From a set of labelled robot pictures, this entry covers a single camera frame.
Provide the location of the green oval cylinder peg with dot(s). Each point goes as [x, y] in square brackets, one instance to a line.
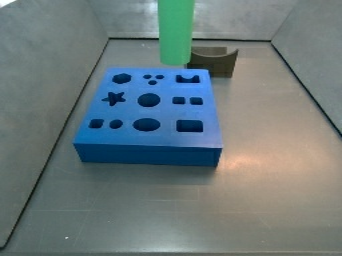
[175, 15]

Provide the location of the dark grey curved holder block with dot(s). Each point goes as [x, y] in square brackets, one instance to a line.
[215, 59]

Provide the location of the blue shape sorter block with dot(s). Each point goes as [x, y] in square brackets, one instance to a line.
[151, 116]

